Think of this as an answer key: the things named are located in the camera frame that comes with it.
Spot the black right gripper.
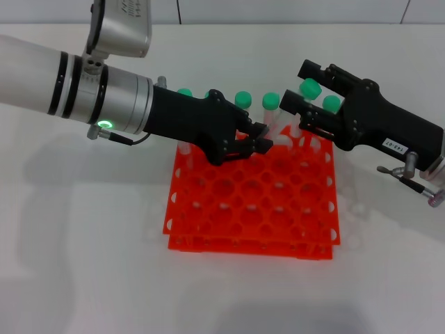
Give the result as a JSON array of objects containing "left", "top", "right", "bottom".
[{"left": 279, "top": 58, "right": 445, "bottom": 172}]

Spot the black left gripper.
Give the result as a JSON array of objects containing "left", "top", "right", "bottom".
[{"left": 143, "top": 85, "right": 274, "bottom": 166}]

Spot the orange plastic test tube rack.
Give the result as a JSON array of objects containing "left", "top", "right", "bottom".
[{"left": 162, "top": 120, "right": 343, "bottom": 261}]

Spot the right arm cable with connector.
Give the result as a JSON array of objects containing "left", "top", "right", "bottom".
[{"left": 377, "top": 151, "right": 445, "bottom": 209}]

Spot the arm cable with connector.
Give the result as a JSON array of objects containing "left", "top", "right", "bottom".
[
  {"left": 86, "top": 125, "right": 151, "bottom": 146},
  {"left": 377, "top": 151, "right": 445, "bottom": 209}
]

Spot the left arm cable with connector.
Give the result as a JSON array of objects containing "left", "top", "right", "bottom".
[{"left": 86, "top": 125, "right": 151, "bottom": 146}]

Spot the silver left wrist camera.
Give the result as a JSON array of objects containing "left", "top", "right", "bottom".
[{"left": 82, "top": 0, "right": 154, "bottom": 60}]

